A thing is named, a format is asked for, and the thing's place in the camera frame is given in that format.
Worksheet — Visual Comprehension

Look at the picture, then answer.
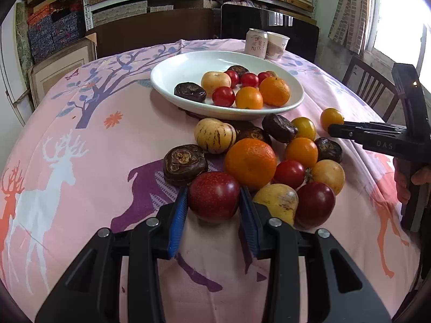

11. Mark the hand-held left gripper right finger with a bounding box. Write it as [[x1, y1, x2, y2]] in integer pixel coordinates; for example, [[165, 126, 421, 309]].
[[239, 186, 393, 323]]

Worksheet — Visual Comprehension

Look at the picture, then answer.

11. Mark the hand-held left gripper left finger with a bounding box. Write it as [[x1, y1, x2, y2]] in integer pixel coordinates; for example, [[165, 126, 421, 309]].
[[35, 186, 188, 323]]

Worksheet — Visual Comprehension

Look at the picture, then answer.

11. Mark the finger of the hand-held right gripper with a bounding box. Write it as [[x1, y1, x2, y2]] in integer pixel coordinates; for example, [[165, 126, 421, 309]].
[[328, 123, 398, 142], [350, 121, 406, 130]]

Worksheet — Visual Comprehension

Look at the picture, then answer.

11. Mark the small yellow tomato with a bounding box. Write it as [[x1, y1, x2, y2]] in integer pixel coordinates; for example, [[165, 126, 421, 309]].
[[291, 117, 317, 141], [320, 108, 345, 132]]

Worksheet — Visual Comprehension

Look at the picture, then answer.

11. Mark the yellow passion fruit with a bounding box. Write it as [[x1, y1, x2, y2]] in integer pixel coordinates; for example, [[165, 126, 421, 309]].
[[252, 184, 300, 225], [311, 159, 346, 196]]

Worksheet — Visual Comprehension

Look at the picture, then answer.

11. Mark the bright red plum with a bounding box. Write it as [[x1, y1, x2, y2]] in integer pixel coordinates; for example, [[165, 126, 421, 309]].
[[187, 171, 241, 223]]

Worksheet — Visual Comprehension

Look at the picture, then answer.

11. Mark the dark red plum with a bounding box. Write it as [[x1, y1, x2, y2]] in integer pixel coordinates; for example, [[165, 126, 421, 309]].
[[294, 182, 336, 229]]

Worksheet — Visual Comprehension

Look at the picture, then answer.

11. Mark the striped yellow pepino melon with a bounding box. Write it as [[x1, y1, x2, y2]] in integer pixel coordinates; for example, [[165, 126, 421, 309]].
[[194, 118, 237, 155]]

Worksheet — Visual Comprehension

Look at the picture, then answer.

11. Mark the pale yellow round fruit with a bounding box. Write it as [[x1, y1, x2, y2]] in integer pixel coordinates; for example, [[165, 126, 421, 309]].
[[201, 71, 232, 97]]

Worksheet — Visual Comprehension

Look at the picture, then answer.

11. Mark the white plate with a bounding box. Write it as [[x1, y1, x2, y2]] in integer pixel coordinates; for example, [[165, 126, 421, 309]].
[[150, 50, 305, 121]]

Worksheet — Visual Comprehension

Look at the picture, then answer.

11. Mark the person's right hand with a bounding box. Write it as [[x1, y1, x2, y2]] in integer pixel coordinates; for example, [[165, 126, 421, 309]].
[[394, 159, 431, 206]]

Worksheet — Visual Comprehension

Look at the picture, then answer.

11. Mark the dark wooden chair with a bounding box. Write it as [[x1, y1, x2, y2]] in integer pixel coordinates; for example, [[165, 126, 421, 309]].
[[342, 55, 402, 122]]

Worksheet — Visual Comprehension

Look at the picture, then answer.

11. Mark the pink printed tablecloth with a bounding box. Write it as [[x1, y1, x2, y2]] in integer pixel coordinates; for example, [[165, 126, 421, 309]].
[[0, 38, 423, 323]]

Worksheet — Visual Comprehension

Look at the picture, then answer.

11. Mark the printed paper cup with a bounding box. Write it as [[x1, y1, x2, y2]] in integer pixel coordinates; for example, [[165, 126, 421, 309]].
[[266, 31, 291, 62]]

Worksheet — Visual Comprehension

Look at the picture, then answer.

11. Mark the bright window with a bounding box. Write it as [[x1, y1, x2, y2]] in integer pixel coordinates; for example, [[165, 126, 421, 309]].
[[365, 0, 431, 75]]

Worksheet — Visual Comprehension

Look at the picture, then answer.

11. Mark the plaid curtain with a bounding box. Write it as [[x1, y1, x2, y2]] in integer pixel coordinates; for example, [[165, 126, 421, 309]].
[[328, 0, 381, 54]]

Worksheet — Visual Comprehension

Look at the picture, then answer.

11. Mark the pale beverage can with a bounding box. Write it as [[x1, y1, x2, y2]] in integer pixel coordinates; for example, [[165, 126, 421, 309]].
[[244, 29, 269, 56]]

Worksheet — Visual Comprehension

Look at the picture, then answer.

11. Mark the black glossy panel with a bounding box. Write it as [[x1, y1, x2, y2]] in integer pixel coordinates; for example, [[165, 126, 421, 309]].
[[220, 4, 320, 64]]

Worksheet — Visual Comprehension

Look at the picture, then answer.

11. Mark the row of grey boxes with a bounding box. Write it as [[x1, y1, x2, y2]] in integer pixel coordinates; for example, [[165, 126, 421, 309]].
[[92, 1, 176, 27]]

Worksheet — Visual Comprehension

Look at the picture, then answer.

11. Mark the stack of blue floral boxes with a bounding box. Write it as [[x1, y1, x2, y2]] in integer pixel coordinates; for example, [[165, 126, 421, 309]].
[[26, 0, 86, 64]]

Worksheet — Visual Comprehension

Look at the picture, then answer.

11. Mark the white metal shelf rack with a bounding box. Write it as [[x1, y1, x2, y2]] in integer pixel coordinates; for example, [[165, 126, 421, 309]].
[[82, 0, 320, 27]]

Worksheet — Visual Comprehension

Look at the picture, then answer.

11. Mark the marbled grey board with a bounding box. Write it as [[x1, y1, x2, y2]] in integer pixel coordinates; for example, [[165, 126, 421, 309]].
[[15, 2, 34, 64]]

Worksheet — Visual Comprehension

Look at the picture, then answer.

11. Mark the wooden picture frame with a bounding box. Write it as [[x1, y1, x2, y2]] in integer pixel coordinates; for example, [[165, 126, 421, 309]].
[[29, 38, 98, 100]]

